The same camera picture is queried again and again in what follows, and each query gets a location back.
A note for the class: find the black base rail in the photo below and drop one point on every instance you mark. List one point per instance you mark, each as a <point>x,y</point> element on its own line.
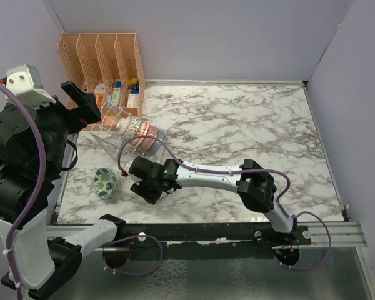
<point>193,241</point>

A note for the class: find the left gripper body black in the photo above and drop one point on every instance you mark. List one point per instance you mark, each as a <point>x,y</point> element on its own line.
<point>79,117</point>

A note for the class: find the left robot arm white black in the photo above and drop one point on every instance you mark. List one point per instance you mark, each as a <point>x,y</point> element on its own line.
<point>33,139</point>

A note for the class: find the green patterned bowl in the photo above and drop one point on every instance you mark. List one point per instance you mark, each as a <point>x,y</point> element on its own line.
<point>128,126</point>

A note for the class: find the white wire dish rack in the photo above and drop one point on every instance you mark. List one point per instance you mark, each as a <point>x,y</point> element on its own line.
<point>107,136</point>

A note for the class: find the white label box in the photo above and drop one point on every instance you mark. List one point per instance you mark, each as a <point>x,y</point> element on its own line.
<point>133,100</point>

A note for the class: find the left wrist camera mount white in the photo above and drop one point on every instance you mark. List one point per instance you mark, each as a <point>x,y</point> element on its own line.
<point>25,83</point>

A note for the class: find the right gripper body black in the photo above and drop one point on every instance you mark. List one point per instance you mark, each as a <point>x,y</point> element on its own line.
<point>147,190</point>

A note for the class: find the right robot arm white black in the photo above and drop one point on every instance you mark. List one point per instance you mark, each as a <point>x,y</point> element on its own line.
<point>254,185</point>

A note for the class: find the orange plastic desk organizer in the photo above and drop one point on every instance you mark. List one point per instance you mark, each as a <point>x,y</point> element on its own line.
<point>90,58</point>

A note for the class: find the teal leaf bowl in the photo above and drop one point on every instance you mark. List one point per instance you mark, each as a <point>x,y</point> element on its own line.
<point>105,182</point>

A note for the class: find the green white box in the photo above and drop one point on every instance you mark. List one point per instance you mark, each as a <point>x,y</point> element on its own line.
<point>116,96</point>

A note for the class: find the orange floral bowl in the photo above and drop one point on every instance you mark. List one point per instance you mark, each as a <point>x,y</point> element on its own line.
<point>142,131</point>

